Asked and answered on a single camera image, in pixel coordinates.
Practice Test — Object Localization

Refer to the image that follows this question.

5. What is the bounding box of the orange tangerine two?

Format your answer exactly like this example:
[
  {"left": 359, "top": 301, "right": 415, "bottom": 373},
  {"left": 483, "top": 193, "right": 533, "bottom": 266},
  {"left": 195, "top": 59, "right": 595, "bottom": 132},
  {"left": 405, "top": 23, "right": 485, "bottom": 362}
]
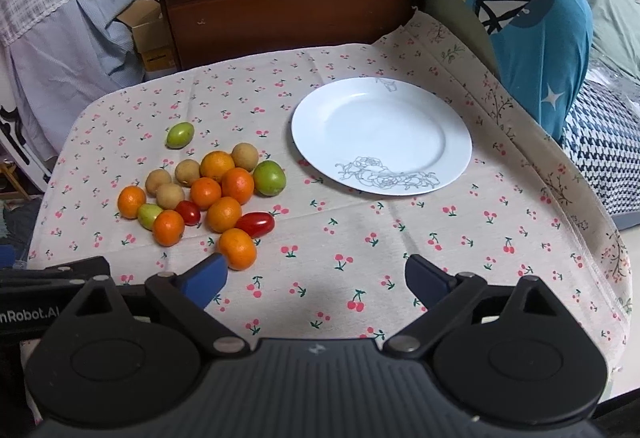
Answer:
[{"left": 152, "top": 210, "right": 184, "bottom": 247}]

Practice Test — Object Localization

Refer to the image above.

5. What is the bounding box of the orange tangerine five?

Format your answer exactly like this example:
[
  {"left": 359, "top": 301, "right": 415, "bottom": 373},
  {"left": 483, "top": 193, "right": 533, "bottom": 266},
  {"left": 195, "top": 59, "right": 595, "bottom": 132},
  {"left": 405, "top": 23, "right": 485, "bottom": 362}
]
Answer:
[{"left": 217, "top": 228, "right": 257, "bottom": 271}]

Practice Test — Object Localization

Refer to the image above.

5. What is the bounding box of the red cherry tomato small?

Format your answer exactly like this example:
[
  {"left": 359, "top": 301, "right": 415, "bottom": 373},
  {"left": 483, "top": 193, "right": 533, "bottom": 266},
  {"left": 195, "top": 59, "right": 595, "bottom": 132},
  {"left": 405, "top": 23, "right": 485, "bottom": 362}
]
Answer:
[{"left": 175, "top": 200, "right": 201, "bottom": 227}]

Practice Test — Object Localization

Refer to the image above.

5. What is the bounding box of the orange tangerine four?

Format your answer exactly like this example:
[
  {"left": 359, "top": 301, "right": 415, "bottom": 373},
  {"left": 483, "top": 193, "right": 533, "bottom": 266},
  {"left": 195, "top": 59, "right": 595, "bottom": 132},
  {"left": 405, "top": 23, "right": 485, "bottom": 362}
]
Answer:
[{"left": 206, "top": 197, "right": 242, "bottom": 233}]

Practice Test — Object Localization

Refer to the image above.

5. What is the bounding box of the red cherry tomato long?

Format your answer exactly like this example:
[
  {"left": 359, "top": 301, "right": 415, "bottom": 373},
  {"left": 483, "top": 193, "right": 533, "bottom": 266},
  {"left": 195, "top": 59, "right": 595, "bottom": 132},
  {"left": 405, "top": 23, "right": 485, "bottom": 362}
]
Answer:
[{"left": 235, "top": 212, "right": 274, "bottom": 239}]

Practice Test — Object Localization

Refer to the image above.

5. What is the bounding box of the orange tangerine one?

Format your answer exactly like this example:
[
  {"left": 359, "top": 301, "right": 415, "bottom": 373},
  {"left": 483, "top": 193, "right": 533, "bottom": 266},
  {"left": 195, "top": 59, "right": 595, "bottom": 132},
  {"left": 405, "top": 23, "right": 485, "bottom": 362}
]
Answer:
[{"left": 117, "top": 186, "right": 146, "bottom": 219}]

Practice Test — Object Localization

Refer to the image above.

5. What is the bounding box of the white floral plate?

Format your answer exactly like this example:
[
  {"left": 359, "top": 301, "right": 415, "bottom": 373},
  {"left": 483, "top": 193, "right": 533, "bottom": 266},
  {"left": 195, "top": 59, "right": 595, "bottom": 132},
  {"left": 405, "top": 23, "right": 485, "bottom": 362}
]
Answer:
[{"left": 291, "top": 76, "right": 472, "bottom": 197}]

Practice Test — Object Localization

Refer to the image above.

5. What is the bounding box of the small green plum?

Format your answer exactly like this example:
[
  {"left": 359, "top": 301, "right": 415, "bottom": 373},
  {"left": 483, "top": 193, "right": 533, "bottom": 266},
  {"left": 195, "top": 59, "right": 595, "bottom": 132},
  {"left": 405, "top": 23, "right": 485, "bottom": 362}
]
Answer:
[{"left": 137, "top": 203, "right": 163, "bottom": 231}]

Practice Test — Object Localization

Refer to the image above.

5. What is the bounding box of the brown longan one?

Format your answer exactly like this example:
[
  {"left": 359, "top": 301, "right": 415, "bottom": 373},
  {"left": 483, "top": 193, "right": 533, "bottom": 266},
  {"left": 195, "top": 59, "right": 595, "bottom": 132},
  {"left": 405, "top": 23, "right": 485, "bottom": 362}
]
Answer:
[{"left": 155, "top": 183, "right": 184, "bottom": 210}]

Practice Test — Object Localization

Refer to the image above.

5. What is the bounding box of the orange tangerine three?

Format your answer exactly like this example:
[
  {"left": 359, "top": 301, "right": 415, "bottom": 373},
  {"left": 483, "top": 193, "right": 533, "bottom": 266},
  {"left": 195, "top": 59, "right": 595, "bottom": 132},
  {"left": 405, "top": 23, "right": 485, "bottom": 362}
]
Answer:
[{"left": 190, "top": 177, "right": 221, "bottom": 211}]

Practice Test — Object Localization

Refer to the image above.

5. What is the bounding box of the orange tangerine six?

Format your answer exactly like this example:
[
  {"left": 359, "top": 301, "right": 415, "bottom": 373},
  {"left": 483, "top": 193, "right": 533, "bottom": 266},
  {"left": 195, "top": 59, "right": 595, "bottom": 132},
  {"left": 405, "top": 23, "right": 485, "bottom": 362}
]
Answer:
[{"left": 220, "top": 167, "right": 255, "bottom": 205}]

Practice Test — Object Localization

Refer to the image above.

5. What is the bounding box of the brown longan three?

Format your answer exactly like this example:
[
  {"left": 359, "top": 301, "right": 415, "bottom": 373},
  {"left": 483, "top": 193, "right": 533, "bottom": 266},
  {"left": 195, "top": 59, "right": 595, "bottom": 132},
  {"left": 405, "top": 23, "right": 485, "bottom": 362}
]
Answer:
[{"left": 175, "top": 159, "right": 201, "bottom": 188}]

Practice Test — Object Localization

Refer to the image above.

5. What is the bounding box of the orange tangerine seven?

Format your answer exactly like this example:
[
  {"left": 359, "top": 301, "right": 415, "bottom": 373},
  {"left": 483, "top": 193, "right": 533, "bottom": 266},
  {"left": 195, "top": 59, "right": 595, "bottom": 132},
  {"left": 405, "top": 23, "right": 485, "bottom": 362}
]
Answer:
[{"left": 200, "top": 151, "right": 235, "bottom": 183}]

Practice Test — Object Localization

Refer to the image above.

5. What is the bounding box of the lone green plum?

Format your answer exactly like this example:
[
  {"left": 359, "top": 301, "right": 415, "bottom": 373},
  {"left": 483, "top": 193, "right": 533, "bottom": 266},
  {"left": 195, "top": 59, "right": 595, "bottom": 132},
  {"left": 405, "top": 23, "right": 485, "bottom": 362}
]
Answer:
[{"left": 165, "top": 122, "right": 194, "bottom": 150}]

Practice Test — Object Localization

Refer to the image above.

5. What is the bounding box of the cherry print tablecloth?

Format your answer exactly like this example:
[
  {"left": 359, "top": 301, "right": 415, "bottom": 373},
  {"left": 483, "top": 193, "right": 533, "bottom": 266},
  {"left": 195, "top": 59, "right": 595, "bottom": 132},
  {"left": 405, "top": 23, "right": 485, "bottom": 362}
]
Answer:
[{"left": 28, "top": 13, "right": 632, "bottom": 366}]

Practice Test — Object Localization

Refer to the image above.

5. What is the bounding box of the checkered sofa cover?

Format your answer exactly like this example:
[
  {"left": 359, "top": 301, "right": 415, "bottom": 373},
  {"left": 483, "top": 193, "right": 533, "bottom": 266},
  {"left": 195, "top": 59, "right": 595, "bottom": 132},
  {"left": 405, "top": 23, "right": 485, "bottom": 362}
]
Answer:
[{"left": 562, "top": 61, "right": 639, "bottom": 230}]

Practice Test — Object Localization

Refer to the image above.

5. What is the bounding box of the blue gray hanging cloth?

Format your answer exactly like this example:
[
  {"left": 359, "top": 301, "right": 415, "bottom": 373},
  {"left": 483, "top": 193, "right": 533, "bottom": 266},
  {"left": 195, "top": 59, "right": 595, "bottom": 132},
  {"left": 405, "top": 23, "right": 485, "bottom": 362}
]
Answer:
[{"left": 4, "top": 0, "right": 145, "bottom": 161}]

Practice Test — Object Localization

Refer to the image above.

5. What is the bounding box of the blue patterned pillow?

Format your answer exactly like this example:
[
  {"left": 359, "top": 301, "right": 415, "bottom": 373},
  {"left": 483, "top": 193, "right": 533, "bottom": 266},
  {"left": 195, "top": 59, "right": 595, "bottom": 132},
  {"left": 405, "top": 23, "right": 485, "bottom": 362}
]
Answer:
[{"left": 463, "top": 0, "right": 593, "bottom": 140}]

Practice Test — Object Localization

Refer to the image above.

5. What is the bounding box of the cardboard box on floor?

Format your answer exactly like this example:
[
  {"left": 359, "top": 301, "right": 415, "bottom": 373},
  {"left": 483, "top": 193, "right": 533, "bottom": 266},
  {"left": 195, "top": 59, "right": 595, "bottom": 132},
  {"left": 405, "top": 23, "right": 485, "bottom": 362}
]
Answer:
[{"left": 118, "top": 0, "right": 177, "bottom": 79}]

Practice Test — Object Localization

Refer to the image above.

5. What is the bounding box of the brown wooden cabinet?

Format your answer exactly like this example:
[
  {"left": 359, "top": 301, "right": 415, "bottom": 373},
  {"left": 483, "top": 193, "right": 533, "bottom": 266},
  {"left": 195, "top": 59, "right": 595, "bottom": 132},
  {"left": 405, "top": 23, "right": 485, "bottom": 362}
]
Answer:
[{"left": 158, "top": 0, "right": 426, "bottom": 70}]

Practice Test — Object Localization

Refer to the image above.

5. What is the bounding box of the pale green pillow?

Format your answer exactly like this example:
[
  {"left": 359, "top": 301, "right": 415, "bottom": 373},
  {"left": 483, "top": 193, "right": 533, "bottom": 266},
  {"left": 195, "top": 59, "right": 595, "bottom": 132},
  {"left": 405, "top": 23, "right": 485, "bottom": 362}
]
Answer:
[{"left": 587, "top": 0, "right": 640, "bottom": 82}]

